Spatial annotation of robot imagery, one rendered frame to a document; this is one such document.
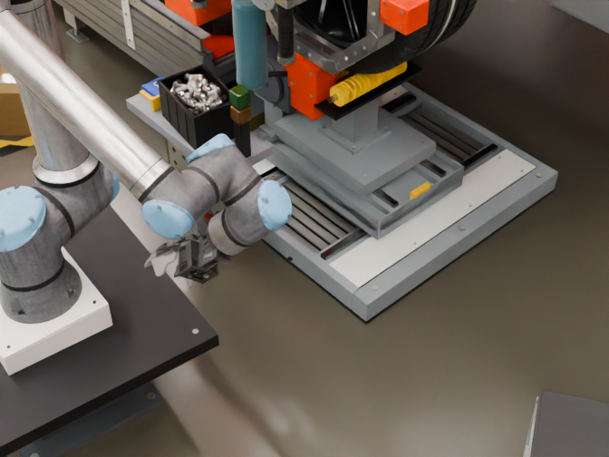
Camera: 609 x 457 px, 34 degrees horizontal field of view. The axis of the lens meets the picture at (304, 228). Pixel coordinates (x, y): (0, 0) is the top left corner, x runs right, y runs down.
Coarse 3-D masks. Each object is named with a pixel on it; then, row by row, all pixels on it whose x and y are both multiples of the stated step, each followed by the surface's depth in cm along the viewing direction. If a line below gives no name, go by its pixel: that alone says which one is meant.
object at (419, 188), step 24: (288, 144) 311; (288, 168) 307; (312, 168) 304; (432, 168) 298; (456, 168) 303; (336, 192) 293; (384, 192) 290; (408, 192) 295; (432, 192) 295; (360, 216) 289; (384, 216) 284; (408, 216) 293
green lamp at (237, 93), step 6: (240, 84) 247; (234, 90) 245; (240, 90) 245; (246, 90) 245; (234, 96) 245; (240, 96) 244; (246, 96) 246; (234, 102) 246; (240, 102) 245; (246, 102) 247
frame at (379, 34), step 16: (368, 0) 238; (272, 16) 272; (368, 16) 241; (272, 32) 275; (304, 32) 271; (368, 32) 243; (384, 32) 243; (304, 48) 267; (320, 48) 270; (336, 48) 265; (352, 48) 252; (368, 48) 246; (320, 64) 265; (336, 64) 260; (352, 64) 263
